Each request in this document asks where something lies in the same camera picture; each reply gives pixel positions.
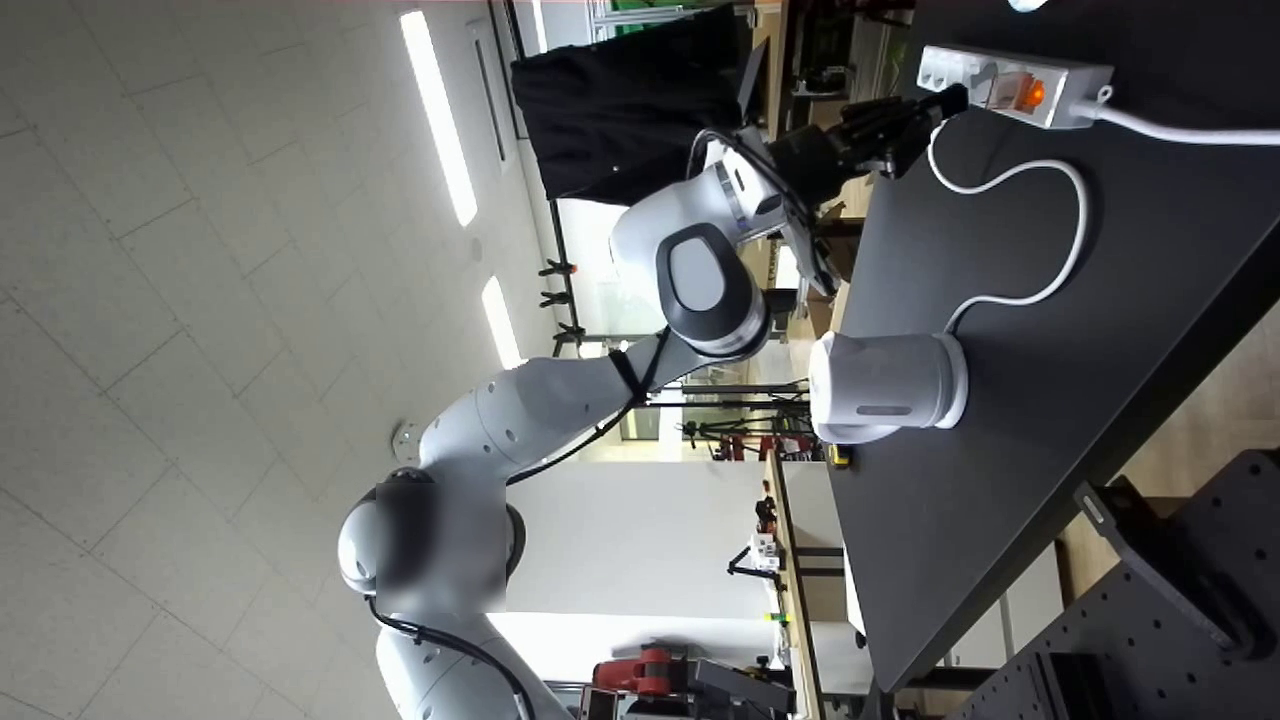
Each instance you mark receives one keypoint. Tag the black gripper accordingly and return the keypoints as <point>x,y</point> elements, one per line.
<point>830,162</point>

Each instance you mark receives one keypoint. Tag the white power strip orange switch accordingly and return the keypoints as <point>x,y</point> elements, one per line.
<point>985,72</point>

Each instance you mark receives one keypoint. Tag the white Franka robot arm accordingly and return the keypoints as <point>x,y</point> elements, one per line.
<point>560,403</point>

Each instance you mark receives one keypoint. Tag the black hanging cloth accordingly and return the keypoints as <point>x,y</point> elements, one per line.
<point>614,106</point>

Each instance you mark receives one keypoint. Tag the short ceiling light strip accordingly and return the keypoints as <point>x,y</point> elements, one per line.
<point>502,322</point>

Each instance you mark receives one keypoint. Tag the long ceiling light strip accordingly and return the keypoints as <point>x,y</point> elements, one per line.
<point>436,123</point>

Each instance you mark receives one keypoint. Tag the long wooden desk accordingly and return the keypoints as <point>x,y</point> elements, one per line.
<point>793,601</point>

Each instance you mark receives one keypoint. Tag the grey perforated metal cart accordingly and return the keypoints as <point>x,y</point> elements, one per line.
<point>1162,612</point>

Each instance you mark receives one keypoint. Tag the red machine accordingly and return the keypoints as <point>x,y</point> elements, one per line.
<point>640,671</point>

